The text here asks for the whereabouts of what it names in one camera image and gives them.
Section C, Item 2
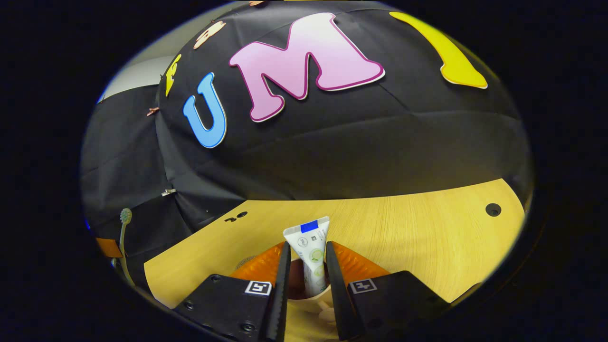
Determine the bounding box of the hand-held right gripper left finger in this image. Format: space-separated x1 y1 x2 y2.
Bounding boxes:
173 241 292 342

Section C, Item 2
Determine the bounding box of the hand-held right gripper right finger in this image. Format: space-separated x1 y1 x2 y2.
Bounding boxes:
324 241 450 342

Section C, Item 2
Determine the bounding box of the pale green toothbrush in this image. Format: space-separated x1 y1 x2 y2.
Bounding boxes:
119 208 136 288

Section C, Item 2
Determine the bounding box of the white toothpaste tube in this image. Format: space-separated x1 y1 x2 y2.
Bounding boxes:
283 216 331 297

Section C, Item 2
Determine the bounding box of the beige cup with handle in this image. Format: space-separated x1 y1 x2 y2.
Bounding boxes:
286 259 339 328

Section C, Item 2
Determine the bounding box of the wooden desktop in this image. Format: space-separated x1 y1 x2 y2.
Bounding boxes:
143 178 527 342

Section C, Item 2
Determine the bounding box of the black backdrop cloth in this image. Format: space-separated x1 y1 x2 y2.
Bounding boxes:
80 0 532 295

